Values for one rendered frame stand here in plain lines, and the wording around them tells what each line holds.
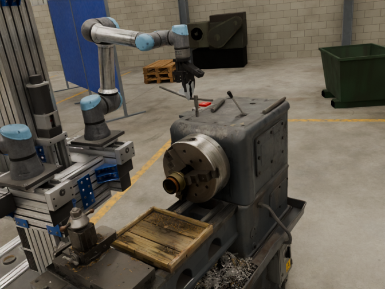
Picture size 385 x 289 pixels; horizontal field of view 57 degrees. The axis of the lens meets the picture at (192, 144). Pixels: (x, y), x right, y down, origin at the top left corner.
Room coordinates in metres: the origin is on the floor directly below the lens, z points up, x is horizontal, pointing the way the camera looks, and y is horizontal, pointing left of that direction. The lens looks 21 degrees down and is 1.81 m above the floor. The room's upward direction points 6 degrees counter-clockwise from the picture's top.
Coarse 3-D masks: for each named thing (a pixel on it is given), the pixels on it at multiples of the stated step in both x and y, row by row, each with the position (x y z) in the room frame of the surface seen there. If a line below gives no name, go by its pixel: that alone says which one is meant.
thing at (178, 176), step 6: (174, 174) 1.41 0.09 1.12; (180, 174) 1.41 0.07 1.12; (168, 180) 1.38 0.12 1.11; (174, 180) 1.38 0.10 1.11; (180, 180) 1.39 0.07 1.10; (168, 186) 1.41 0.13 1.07; (174, 186) 1.36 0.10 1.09; (180, 186) 1.38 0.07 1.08; (168, 192) 1.39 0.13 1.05; (174, 192) 1.36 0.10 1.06
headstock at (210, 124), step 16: (208, 112) 1.87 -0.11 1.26; (224, 112) 1.83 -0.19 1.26; (240, 112) 1.80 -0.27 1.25; (256, 112) 1.77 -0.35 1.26; (272, 112) 1.76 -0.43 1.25; (176, 128) 1.74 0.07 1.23; (192, 128) 1.68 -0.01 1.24; (208, 128) 1.63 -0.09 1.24; (224, 128) 1.59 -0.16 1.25; (240, 128) 1.55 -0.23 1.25; (256, 128) 1.59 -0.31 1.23; (272, 128) 1.75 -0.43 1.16; (224, 144) 1.55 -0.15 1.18; (240, 144) 1.50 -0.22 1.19; (256, 144) 1.61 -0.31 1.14; (272, 144) 1.74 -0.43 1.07; (240, 160) 1.50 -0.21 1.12; (256, 160) 1.61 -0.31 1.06; (272, 160) 1.73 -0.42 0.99; (240, 176) 1.50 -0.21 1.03; (256, 176) 1.61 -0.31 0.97; (272, 176) 1.76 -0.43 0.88; (224, 192) 1.56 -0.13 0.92; (240, 192) 1.50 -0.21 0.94; (256, 192) 1.60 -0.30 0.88
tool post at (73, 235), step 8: (88, 224) 1.11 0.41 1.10; (72, 232) 1.08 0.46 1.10; (80, 232) 1.07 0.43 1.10; (88, 232) 1.09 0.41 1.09; (72, 240) 1.09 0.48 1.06; (80, 240) 1.06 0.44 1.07; (88, 240) 1.08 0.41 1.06; (96, 240) 1.10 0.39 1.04; (80, 248) 1.07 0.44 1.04; (88, 248) 1.08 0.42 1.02
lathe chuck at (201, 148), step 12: (180, 144) 1.51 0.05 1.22; (192, 144) 1.47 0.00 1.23; (204, 144) 1.49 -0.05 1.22; (180, 156) 1.52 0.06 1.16; (192, 156) 1.47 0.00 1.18; (204, 156) 1.43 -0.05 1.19; (216, 156) 1.46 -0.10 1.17; (168, 168) 1.57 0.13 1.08; (192, 168) 1.59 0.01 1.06; (204, 168) 1.44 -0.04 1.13; (216, 180) 1.40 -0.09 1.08; (192, 192) 1.49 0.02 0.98; (204, 192) 1.45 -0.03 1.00; (216, 192) 1.43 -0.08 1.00
